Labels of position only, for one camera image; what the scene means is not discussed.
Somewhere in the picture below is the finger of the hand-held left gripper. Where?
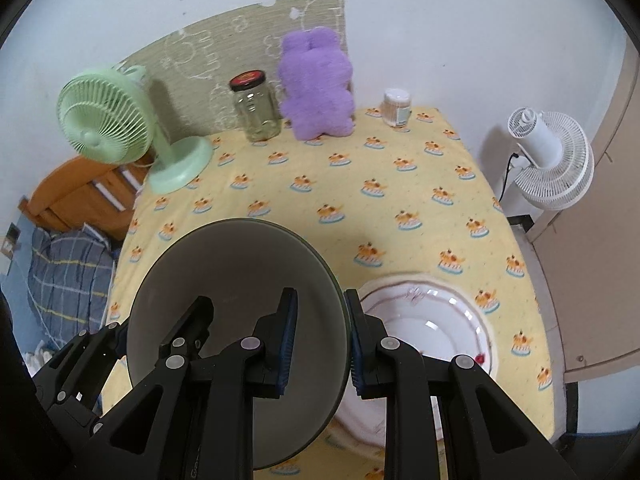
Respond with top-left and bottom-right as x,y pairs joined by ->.
30,322 -> 128,411
160,296 -> 216,361

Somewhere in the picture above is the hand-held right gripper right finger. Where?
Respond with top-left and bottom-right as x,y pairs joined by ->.
344,288 -> 581,480

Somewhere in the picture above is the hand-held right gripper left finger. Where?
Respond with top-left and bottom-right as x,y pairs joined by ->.
95,287 -> 301,480

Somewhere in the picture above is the plain grey bowl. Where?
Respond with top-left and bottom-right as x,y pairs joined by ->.
125,217 -> 350,471

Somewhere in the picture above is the white plate with red pattern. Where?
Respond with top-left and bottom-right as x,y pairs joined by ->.
332,275 -> 498,441

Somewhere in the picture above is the white plastic bag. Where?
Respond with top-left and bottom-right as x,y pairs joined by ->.
22,342 -> 56,376

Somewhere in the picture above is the blue plaid pillow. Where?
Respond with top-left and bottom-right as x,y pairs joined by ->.
30,222 -> 118,351

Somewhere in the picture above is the wooden bed headboard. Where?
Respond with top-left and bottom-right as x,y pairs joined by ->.
20,155 -> 151,246

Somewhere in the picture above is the yellow printed tablecloth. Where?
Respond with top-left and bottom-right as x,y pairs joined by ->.
102,105 -> 556,480

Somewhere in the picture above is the glass jar with dark lid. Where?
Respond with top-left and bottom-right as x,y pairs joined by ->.
229,70 -> 283,143

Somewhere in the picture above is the green desk fan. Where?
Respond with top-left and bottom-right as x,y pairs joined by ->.
56,65 -> 215,196

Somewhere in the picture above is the cotton swab container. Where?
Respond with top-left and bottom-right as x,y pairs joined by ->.
382,88 -> 412,128

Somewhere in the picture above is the purple plush toy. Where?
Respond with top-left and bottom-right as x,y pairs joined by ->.
277,30 -> 357,142

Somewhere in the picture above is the beige door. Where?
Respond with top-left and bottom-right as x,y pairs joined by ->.
530,35 -> 640,381

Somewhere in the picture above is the white desk fan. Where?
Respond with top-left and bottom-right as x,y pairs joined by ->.
506,106 -> 596,211

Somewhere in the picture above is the wall socket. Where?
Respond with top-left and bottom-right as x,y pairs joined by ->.
1,224 -> 22,261

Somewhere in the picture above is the black fan cable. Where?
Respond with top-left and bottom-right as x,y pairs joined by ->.
500,152 -> 521,201

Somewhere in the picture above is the beige printed wall mat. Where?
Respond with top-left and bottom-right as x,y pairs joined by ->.
117,0 -> 346,136

